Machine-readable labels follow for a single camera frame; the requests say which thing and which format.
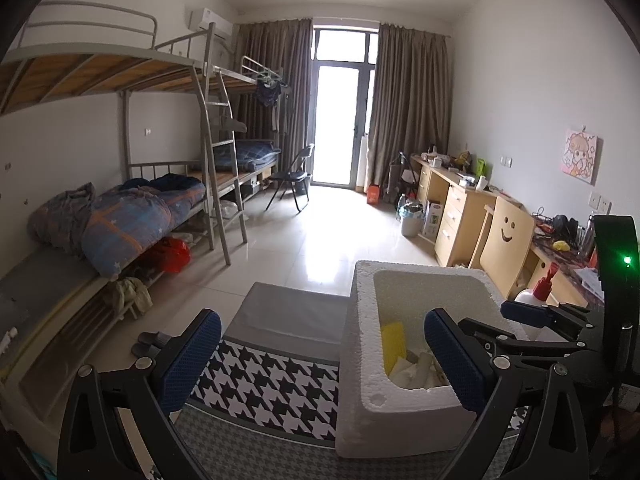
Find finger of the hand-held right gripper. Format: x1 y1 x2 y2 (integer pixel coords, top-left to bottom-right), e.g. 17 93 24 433
460 316 588 359
501 300 601 330

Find grey crumpled blanket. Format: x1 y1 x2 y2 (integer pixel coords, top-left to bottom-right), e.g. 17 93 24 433
27 182 96 257

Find grey metal bunk bed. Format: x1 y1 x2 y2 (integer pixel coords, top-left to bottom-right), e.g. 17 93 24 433
200 55 292 211
0 0 251 411

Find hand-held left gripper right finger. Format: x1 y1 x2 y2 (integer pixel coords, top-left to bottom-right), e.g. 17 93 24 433
424 307 608 480

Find black folding chair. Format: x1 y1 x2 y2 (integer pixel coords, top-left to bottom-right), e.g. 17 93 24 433
265 144 316 213

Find white foam box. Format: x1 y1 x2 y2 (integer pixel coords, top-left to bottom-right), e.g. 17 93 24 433
336 260 530 458

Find folded blue quilt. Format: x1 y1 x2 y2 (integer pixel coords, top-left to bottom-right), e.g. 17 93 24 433
235 140 282 171

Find red plastic bag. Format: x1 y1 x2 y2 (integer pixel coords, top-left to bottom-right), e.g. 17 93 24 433
142 237 192 273

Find hanging dark clothes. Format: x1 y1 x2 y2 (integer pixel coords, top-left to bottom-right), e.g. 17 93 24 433
254 80 291 108

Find light wooden desk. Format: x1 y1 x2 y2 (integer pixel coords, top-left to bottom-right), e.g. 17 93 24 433
410 154 523 267
520 220 606 311

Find houndstooth tablecloth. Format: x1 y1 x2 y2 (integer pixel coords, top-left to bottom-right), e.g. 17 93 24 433
172 282 531 480

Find pair of dark slippers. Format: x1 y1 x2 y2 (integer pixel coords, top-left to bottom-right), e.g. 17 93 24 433
131 331 173 358

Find brown curtain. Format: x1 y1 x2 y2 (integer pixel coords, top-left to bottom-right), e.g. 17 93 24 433
367 22 453 196
235 19 313 186

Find beige clothes pile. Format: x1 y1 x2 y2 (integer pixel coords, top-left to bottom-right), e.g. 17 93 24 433
104 276 153 318

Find white cloth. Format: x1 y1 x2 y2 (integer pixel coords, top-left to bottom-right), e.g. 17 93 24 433
390 350 451 390

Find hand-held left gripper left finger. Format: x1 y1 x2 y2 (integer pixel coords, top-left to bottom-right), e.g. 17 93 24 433
57 308 223 480

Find white pump bottle red cap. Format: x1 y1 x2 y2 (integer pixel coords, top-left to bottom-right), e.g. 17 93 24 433
515 262 560 311

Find glass balcony door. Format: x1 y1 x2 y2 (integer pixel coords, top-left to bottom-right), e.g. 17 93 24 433
310 30 378 186

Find white air conditioner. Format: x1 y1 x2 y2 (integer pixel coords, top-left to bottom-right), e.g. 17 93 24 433
189 7 235 38

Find yellow foam net sleeve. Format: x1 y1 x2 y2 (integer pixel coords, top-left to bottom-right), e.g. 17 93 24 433
380 321 407 377

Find cartoon wall poster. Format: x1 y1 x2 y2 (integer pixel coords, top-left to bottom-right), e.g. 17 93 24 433
560 129 599 184

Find wooden smiley face chair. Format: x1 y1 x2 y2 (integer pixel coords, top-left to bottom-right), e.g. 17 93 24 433
469 196 537 301

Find white bucket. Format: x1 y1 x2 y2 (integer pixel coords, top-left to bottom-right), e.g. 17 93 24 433
400 200 426 237

